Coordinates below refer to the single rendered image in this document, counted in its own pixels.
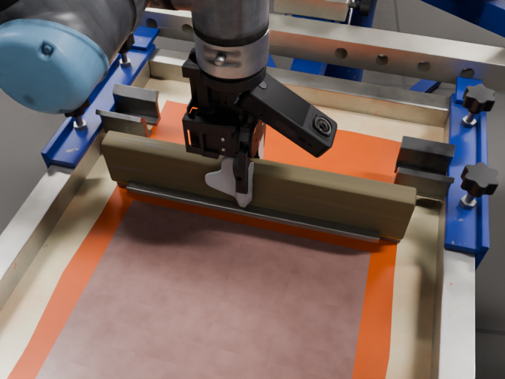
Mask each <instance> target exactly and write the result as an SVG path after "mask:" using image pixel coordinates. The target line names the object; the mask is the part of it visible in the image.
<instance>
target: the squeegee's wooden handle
mask: <svg viewBox="0 0 505 379"><path fill-rule="evenodd" d="M101 150H102V153H103V155H104V159H105V162H106V164H107V168H108V171H109V173H110V177H111V180H112V181H116V182H120V183H129V181H130V180H132V181H136V182H140V183H147V184H151V185H155V186H162V187H166V188H169V189H173V190H180V191H184V192H188V193H195V194H199V195H203V196H210V197H214V198H218V199H225V200H229V201H233V202H237V200H236V198H235V197H234V196H231V195H229V194H227V193H224V192H222V191H219V190H217V189H214V188H212V187H210V186H208V185H207V184H206V182H205V175H206V174H208V173H211V172H215V171H219V170H221V164H222V160H223V158H225V157H226V156H223V155H219V158H218V159H213V158H209V157H205V156H202V155H198V154H194V153H187V152H186V145H185V144H178V143H174V142H170V141H163V140H158V139H154V138H146V137H142V136H138V135H130V134H126V133H121V132H115V131H109V132H108V133H107V134H106V136H105V137H104V140H103V141H102V143H101ZM251 161H253V162H254V169H253V175H252V183H253V186H252V195H253V197H252V201H251V202H250V203H249V204H248V205H255V206H259V207H263V208H269V209H273V210H277V211H284V212H288V213H292V214H299V215H303V216H307V217H314V218H317V219H321V220H328V221H332V222H336V223H343V224H347V225H351V226H358V227H362V228H366V229H372V230H377V231H380V235H381V236H385V237H389V238H396V239H400V240H401V239H403V238H404V235H405V232H406V230H407V227H408V225H409V222H410V219H411V216H412V215H413V212H414V209H415V206H416V194H417V191H416V188H414V187H410V186H402V185H398V184H394V183H386V182H382V181H378V180H371V179H366V178H362V177H354V176H350V175H346V174H338V173H334V172H329V171H323V170H318V169H314V168H306V167H302V166H298V165H290V164H286V163H281V162H275V161H270V160H266V159H258V158H251Z"/></svg>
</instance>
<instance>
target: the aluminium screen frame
mask: <svg viewBox="0 0 505 379"><path fill-rule="evenodd" d="M188 58H189V53H182V52H177V51H173V50H164V49H159V48H156V49H155V50H154V51H153V53H152V55H151V56H150V58H149V59H148V60H147V62H146V64H145V65H144V67H143V68H142V69H141V71H140V73H139V74H138V76H137V77H136V78H135V80H134V82H133V83H132V85H131V86H135V87H139V88H144V87H145V86H146V84H147V82H148V81H149V79H150V78H151V77H158V78H163V79H167V80H175V81H180V82H184V83H190V82H189V78H187V77H183V73H182V65H183V63H184V62H185V61H186V60H187V59H188ZM266 73H268V74H269V75H270V76H272V77H273V78H275V79H276V80H278V81H279V82H281V83H282V84H283V85H285V86H286V87H288V88H289V89H290V90H291V91H293V92H295V93H296V94H297V95H299V96H300V97H302V98H303V99H304V100H306V101H307V102H309V103H310V104H311V105H316V106H321V107H325V108H333V109H338V110H342V111H350V112H355V113H360V114H367V115H372V116H376V117H385V118H389V119H393V120H401V121H406V122H411V123H418V124H423V125H427V126H436V127H440V128H443V143H447V144H448V143H449V112H450V97H448V96H440V95H435V94H430V93H426V92H417V91H412V90H408V89H399V88H394V87H390V86H381V85H376V84H372V83H363V82H358V81H354V80H345V79H340V78H335V77H327V76H322V75H317V74H309V73H304V72H299V71H290V70H285V69H281V68H272V67H267V66H266ZM105 136H106V133H105V132H104V128H102V129H101V131H100V132H99V134H98V135H97V137H96V138H95V140H94V141H93V142H92V144H91V145H90V147H89V149H88V150H87V151H86V153H85V154H84V156H83V158H82V159H81V160H80V162H79V163H78V165H77V167H76V168H72V167H68V166H64V165H58V164H54V163H52V164H51V166H50V167H49V168H48V169H47V171H46V173H45V174H44V176H43V177H42V178H41V179H40V181H39V182H38V184H37V185H36V187H35V188H34V189H33V190H32V192H31V194H30V195H29V197H28V198H27V199H26V200H25V202H24V203H23V205H22V206H21V208H20V209H19V210H18V212H17V213H16V215H15V216H14V218H13V219H12V221H10V223H9V224H8V226H7V227H6V229H5V230H4V231H3V233H2V234H1V235H0V311H1V310H2V308H3V307H4V306H5V303H6V302H7V300H8V299H9V298H10V296H11V294H12V292H13V291H14V290H15V288H16V287H17V285H18V283H19V282H20V280H21V279H22V277H23V275H24V274H25V273H26V271H27V269H28V268H29V266H30V265H31V264H32V261H33V260H34V258H35V257H36V256H37V254H38V252H39V250H40V249H41V248H42V246H43V245H44V243H45V241H46V240H47V238H48V237H49V235H50V233H51V232H52V231H53V229H54V227H55V226H56V224H57V223H58V221H59V219H60V218H61V216H62V215H63V214H64V212H65V210H66V208H67V207H68V206H69V204H70V203H71V200H72V199H73V198H74V196H75V195H76V193H77V191H78V190H79V188H80V187H81V185H82V184H83V182H84V181H85V179H86V177H87V176H88V174H89V173H90V172H91V170H92V168H93V166H94V165H95V164H96V162H97V161H98V158H99V157H100V155H101V154H102V150H101V143H102V141H103V140H104V137H105ZM445 213H446V197H445V199H444V201H441V200H440V210H439V224H438V238H437V265H436V279H435V294H434V320H433V335H432V348H431V376H430V379H475V253H468V252H464V251H460V250H454V249H450V248H447V247H444V229H445Z"/></svg>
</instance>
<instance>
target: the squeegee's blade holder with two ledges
mask: <svg viewBox="0 0 505 379"><path fill-rule="evenodd" d="M126 188H127V190H128V192H130V193H137V194H141V195H145V196H152V197H156V198H160V199H166V200H170V201H174V202H181V203H185V204H188V205H195V206H199V207H203V208H209V209H214V210H218V211H224V212H228V213H232V214H239V215H243V216H247V217H253V218H257V219H261V220H268V221H271V222H275V223H282V224H286V225H290V226H297V227H301V228H305V229H312V230H315V231H319V232H326V233H330V234H334V235H340V236H344V237H348V238H355V239H358V240H363V241H369V242H373V243H378V242H379V239H380V231H377V230H372V229H366V228H362V227H358V226H351V225H347V224H343V223H336V222H332V221H328V220H321V219H317V218H314V217H307V216H303V215H299V214H292V213H288V212H284V211H277V210H273V209H269V208H263V207H259V206H255V205H247V206H246V207H245V208H243V207H241V206H240V205H239V204H238V203H237V202H233V201H229V200H225V199H218V198H214V197H210V196H203V195H199V194H195V193H188V192H184V191H180V190H176V189H169V188H166V187H162V186H155V185H151V184H147V183H140V182H136V181H132V180H130V181H129V183H128V185H127V187H126Z"/></svg>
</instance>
